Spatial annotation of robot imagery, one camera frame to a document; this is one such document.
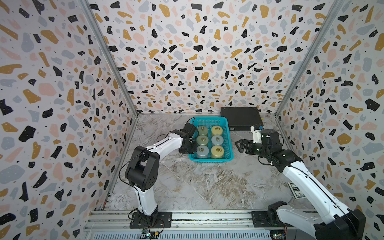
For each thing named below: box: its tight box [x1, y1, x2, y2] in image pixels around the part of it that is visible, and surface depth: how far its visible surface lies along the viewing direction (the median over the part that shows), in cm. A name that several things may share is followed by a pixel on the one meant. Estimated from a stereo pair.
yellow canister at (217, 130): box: [211, 125, 223, 136], surface depth 102 cm
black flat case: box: [220, 106, 264, 131], surface depth 123 cm
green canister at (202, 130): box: [198, 125, 208, 135], surface depth 102 cm
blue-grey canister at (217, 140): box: [211, 135, 224, 145], surface depth 97 cm
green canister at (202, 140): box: [196, 135, 209, 146], surface depth 97 cm
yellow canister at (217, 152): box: [211, 145, 225, 159], surface depth 92 cm
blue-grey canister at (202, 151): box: [196, 145, 209, 159], surface depth 92 cm
